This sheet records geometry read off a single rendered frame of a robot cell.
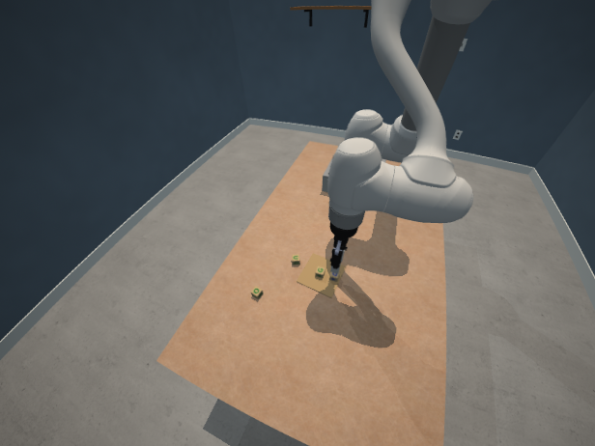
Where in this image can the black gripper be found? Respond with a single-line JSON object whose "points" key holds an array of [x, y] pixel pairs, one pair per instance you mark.
{"points": [[339, 236]]}

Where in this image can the tan flat mat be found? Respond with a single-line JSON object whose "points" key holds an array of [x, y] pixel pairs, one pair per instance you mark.
{"points": [[321, 285]]}

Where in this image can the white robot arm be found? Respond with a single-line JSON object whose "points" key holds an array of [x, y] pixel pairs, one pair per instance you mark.
{"points": [[424, 188]]}

